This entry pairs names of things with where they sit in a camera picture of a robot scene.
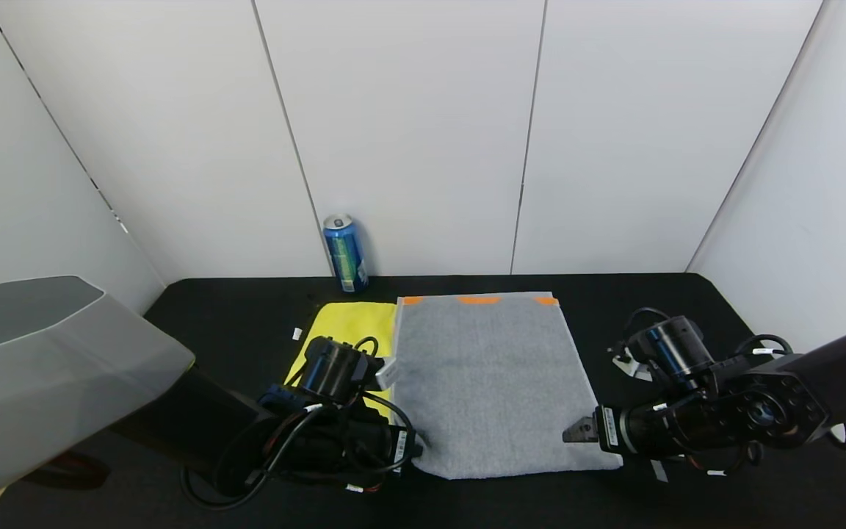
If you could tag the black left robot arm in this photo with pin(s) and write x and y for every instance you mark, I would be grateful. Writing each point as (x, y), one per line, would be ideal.
(63, 367)

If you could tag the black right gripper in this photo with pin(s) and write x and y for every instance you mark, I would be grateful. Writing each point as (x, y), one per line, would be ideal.
(606, 428)

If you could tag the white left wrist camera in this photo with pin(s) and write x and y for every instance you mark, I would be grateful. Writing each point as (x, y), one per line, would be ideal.
(386, 373)

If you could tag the long grey tape strip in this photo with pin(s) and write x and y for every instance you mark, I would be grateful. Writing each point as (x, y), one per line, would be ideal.
(660, 474)

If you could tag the blue drink can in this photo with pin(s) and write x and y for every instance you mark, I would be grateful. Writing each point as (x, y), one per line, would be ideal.
(346, 256)

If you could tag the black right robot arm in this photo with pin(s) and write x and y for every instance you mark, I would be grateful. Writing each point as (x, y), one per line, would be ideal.
(768, 411)

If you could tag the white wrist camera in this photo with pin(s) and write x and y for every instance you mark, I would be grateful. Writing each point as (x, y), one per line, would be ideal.
(386, 373)
(632, 367)

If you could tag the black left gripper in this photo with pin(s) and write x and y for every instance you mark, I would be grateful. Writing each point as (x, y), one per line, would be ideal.
(403, 444)

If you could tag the grey towel with orange marks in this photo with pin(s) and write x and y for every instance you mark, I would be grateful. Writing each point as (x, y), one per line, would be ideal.
(496, 382)

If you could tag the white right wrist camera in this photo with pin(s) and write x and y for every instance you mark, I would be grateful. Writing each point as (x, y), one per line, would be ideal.
(632, 367)

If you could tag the yellow towel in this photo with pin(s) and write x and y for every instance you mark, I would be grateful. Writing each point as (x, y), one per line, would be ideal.
(349, 319)

